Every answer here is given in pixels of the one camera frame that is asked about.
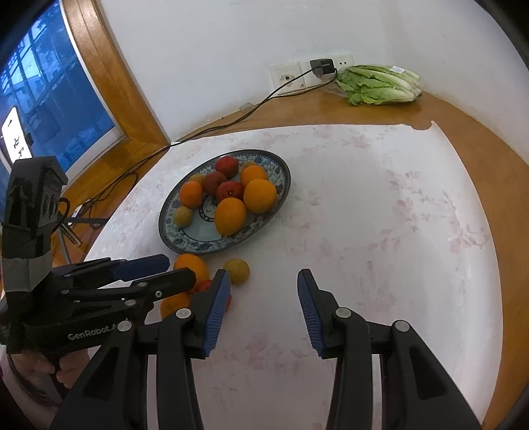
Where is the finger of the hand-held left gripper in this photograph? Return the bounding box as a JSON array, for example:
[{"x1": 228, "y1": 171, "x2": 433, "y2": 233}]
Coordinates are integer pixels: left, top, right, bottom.
[
  {"x1": 62, "y1": 267, "x2": 197, "y2": 316},
  {"x1": 50, "y1": 253, "x2": 171, "y2": 291}
]

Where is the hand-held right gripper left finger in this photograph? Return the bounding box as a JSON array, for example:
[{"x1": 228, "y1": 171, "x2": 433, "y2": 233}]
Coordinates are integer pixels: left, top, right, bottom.
[{"x1": 50, "y1": 269, "x2": 231, "y2": 430}]

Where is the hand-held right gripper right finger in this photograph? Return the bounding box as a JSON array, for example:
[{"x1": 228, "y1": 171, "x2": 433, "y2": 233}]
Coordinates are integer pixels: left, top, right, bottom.
[{"x1": 298, "y1": 269, "x2": 482, "y2": 430}]

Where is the orange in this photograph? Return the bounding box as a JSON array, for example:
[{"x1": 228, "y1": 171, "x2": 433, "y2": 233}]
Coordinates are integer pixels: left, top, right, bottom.
[
  {"x1": 179, "y1": 181, "x2": 204, "y2": 208},
  {"x1": 243, "y1": 179, "x2": 278, "y2": 214},
  {"x1": 240, "y1": 165, "x2": 269, "y2": 188},
  {"x1": 214, "y1": 197, "x2": 248, "y2": 237},
  {"x1": 160, "y1": 291, "x2": 191, "y2": 319},
  {"x1": 174, "y1": 253, "x2": 210, "y2": 286}
]

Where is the red apple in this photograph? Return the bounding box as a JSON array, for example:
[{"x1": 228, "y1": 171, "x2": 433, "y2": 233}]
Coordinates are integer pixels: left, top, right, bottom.
[
  {"x1": 216, "y1": 181, "x2": 245, "y2": 203},
  {"x1": 215, "y1": 156, "x2": 239, "y2": 179},
  {"x1": 194, "y1": 280, "x2": 232, "y2": 312},
  {"x1": 202, "y1": 171, "x2": 228, "y2": 197}
]

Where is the blue floral ceramic plate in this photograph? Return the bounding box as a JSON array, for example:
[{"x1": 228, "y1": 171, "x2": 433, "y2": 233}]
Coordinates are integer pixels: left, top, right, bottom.
[{"x1": 159, "y1": 149, "x2": 292, "y2": 255}]

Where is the person's left hand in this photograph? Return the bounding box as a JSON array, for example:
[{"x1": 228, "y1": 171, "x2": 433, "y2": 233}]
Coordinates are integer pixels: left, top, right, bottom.
[{"x1": 8, "y1": 348, "x2": 94, "y2": 398}]

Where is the silver metal stand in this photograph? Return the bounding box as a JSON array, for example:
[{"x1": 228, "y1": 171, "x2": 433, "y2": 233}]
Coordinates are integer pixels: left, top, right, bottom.
[{"x1": 58, "y1": 219, "x2": 89, "y2": 265}]

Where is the white floral tablecloth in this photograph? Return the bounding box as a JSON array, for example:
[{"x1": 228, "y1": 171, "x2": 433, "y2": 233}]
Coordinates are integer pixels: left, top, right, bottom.
[{"x1": 85, "y1": 121, "x2": 503, "y2": 430}]

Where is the white sign with black marks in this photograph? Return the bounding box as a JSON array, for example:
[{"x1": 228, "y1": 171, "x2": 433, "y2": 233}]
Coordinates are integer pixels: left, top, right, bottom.
[{"x1": 1, "y1": 107, "x2": 34, "y2": 164}]

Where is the window glass pane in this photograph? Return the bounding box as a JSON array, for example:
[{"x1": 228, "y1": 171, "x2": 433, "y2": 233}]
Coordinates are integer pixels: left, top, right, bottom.
[{"x1": 0, "y1": 0, "x2": 117, "y2": 176}]

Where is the romaine lettuce in plastic bag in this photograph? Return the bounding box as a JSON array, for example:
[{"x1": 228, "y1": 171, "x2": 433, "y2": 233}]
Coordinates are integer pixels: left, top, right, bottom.
[{"x1": 334, "y1": 65, "x2": 423, "y2": 107}]

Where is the black cable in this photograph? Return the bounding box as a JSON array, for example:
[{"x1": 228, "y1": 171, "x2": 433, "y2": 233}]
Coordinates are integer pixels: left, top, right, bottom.
[{"x1": 62, "y1": 68, "x2": 344, "y2": 224}]

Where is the wooden window frame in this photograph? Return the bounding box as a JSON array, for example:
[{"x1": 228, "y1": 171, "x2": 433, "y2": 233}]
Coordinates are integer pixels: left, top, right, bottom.
[{"x1": 60, "y1": 0, "x2": 171, "y2": 146}]

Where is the white coaxial wall socket plate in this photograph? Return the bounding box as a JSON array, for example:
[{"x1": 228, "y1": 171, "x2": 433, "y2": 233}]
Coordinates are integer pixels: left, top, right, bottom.
[{"x1": 269, "y1": 62, "x2": 300, "y2": 92}]

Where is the white power wall socket plate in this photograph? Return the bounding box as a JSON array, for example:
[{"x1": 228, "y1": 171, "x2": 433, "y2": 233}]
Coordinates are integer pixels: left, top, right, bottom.
[{"x1": 298, "y1": 54, "x2": 355, "y2": 89}]

